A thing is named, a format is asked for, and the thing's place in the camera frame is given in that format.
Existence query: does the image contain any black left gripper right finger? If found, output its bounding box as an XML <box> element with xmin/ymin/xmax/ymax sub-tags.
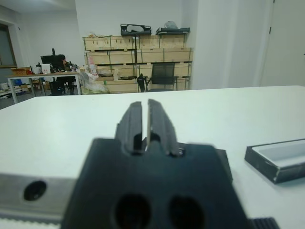
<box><xmin>147</xmin><ymin>99</ymin><xmax>181</xmax><ymax>156</ymax></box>

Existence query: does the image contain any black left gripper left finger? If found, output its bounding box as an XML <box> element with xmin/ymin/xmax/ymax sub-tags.
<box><xmin>115</xmin><ymin>101</ymin><xmax>146</xmax><ymax>154</ymax></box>

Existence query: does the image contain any black printed box lid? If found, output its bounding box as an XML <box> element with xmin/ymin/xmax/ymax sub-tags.
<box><xmin>176</xmin><ymin>142</ymin><xmax>234</xmax><ymax>185</ymax></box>

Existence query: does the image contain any black box with white inlay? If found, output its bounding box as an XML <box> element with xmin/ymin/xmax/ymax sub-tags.
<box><xmin>244</xmin><ymin>137</ymin><xmax>305</xmax><ymax>185</ymax></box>

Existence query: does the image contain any orange cardboard box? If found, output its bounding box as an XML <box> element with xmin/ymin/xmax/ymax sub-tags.
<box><xmin>11</xmin><ymin>67</ymin><xmax>31</xmax><ymax>76</ymax></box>

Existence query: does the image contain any black waste bin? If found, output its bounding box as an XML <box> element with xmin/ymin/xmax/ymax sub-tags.
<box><xmin>137</xmin><ymin>73</ymin><xmax>146</xmax><ymax>93</ymax></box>

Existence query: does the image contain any black mesh office chair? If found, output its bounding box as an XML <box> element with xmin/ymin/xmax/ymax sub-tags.
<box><xmin>144</xmin><ymin>62</ymin><xmax>179</xmax><ymax>93</ymax></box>

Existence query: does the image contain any crumpled plastic bag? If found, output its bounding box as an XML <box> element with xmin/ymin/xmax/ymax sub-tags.
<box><xmin>80</xmin><ymin>71</ymin><xmax>109</xmax><ymax>94</ymax></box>

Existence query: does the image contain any pink package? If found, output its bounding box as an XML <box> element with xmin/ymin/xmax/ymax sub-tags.
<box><xmin>87</xmin><ymin>56</ymin><xmax>97</xmax><ymax>75</ymax></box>

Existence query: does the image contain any seated person in dark clothes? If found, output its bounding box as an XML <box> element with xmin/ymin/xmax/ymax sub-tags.
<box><xmin>51</xmin><ymin>54</ymin><xmax>74</xmax><ymax>95</ymax></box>

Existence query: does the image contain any black flat tray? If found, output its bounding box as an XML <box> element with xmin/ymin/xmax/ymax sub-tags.
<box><xmin>156</xmin><ymin>27</ymin><xmax>191</xmax><ymax>36</ymax></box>

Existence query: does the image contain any black moulded case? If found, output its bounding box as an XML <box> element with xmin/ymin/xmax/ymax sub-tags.
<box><xmin>120</xmin><ymin>23</ymin><xmax>153</xmax><ymax>36</ymax></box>

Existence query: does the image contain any white-framed wooden desk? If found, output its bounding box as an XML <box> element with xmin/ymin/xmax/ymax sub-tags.
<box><xmin>7</xmin><ymin>71</ymin><xmax>82</xmax><ymax>104</ymax></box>

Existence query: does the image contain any black computer monitor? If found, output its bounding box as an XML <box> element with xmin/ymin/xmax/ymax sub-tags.
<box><xmin>40</xmin><ymin>48</ymin><xmax>64</xmax><ymax>72</ymax></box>

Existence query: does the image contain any dark-framed window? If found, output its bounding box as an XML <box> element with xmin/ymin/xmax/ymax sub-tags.
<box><xmin>0</xmin><ymin>22</ymin><xmax>18</xmax><ymax>69</ymax></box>

